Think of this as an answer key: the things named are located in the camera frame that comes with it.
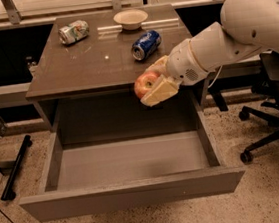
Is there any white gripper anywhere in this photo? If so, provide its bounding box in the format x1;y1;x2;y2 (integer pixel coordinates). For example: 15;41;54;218
140;38;209;107

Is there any red apple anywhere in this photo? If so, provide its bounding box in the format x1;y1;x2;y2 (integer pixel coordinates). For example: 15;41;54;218
134;71;160;98

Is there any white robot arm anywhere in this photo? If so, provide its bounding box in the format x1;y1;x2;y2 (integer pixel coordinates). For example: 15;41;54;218
140;0;279;106

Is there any grey cabinet with counter top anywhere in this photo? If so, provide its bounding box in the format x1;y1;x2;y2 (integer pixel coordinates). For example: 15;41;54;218
16;0;223;150

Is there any open grey top drawer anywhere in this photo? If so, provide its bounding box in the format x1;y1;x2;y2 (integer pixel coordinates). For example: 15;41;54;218
19;91;245;221

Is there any blue pepsi can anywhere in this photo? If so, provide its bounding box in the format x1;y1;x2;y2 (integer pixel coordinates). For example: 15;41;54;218
131;30;162;61

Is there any white ceramic bowl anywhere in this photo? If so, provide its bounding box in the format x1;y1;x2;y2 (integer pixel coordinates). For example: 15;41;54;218
113;9;148;30

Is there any green crushed soda can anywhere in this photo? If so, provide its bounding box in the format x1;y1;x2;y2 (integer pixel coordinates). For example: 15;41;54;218
58;20;89;45

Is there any black metal bar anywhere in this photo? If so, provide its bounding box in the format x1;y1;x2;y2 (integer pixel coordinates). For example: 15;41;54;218
0;135;32;201

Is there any white hanging cable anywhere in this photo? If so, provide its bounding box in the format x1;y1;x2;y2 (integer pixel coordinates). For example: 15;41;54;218
204;65;226;90

